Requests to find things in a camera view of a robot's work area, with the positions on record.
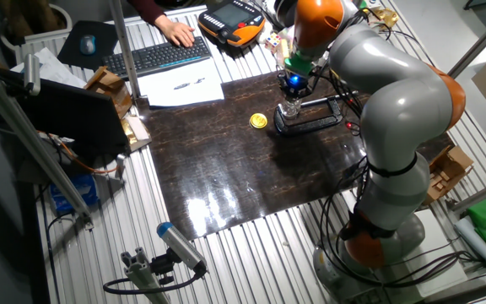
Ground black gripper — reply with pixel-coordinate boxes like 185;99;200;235
277;70;316;107

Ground gold jar lid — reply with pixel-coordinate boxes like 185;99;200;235
249;112;269;130

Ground maroon sleeved forearm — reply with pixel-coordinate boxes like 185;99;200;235
127;0;167;25

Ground small glass jar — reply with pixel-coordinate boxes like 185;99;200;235
283;100;304;120

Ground bystander's hand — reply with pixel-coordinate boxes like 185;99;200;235
154;14;197;49

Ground black C-clamp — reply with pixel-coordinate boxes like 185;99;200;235
273;90;360;137

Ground plastic bag of sponges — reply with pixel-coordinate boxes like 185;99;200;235
277;25;295;62

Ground Rubik's cube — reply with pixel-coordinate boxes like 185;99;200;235
264;32;282;54

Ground black filament spool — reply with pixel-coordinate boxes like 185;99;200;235
274;0;300;27

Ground dark marble pattern mat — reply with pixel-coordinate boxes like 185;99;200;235
136;69;455;242

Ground orange black teach pendant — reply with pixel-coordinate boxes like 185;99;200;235
197;0;267;47

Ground white paper sheet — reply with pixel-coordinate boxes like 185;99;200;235
136;58;226;108

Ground gold metal ornament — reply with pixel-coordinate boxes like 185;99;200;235
371;7;400;30

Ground black keyboard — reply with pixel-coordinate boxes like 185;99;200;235
101;35;213;80

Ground gold foil box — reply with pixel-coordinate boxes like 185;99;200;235
119;113;153;153

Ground brown cardboard box with inserts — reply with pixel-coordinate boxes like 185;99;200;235
422;145;475;206

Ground open brown cardboard box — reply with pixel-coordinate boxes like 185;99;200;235
84;66;133;120

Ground black mouse pad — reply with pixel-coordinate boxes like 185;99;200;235
57;19;120;71

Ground grey blue computer mouse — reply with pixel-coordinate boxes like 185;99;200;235
78;34;97;57

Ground black laptop screen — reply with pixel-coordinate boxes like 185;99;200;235
0;67;130;157

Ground pale blue roll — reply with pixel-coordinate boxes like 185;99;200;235
453;215;486;274

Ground blue tissue pack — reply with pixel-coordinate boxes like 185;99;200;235
49;173;100;214

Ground white round bin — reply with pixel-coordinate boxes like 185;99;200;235
0;3;73;52

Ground loose white papers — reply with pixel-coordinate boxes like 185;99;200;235
9;46;88;90

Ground long aluminium beam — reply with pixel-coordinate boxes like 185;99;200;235
0;58;95;231

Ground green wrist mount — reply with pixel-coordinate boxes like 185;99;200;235
283;52;319;78

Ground tall aluminium post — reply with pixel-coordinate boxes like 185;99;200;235
108;0;142;100

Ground grey camera with blue cap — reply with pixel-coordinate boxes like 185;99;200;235
156;221;208;274

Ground slanted aluminium post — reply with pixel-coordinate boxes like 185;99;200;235
447;3;486;81

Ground aluminium frame beam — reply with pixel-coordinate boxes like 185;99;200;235
449;172;486;214

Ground black camera ball mount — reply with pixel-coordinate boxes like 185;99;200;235
149;247;177;286

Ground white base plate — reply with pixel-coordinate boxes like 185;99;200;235
394;209;468;299

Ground orange cable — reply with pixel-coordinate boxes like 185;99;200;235
35;130;120;175

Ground short aluminium profile post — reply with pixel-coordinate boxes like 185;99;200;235
120;247;172;304

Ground black camera cable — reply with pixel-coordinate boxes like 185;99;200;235
102;260;208;296

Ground slim grey camera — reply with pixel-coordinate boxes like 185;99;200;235
22;52;41;96

